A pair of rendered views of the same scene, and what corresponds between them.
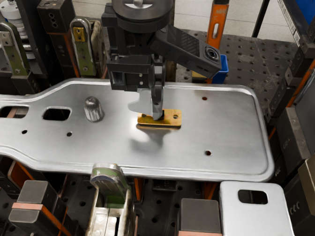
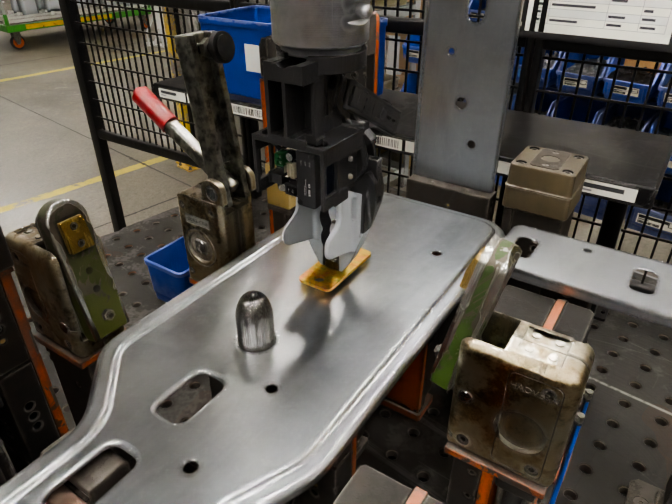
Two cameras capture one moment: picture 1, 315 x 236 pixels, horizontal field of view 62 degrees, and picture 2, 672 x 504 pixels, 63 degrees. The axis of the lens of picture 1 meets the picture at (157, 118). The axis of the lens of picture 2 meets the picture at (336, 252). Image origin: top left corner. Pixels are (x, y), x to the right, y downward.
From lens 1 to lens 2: 0.42 m
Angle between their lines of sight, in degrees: 48
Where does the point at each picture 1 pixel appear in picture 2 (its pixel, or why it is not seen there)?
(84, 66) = (102, 311)
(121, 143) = (354, 325)
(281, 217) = (559, 240)
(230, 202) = (525, 264)
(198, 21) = not seen: outside the picture
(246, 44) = (172, 221)
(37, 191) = (376, 488)
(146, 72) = (360, 146)
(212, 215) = (527, 296)
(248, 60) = not seen: hidden behind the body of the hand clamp
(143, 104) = (344, 231)
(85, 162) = (363, 383)
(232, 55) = not seen: hidden behind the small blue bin
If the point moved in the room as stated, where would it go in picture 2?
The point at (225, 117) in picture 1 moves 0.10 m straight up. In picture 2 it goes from (385, 219) to (390, 139)
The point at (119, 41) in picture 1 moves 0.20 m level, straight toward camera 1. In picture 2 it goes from (317, 108) to (602, 139)
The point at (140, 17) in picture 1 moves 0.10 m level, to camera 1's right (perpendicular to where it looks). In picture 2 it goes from (363, 38) to (415, 19)
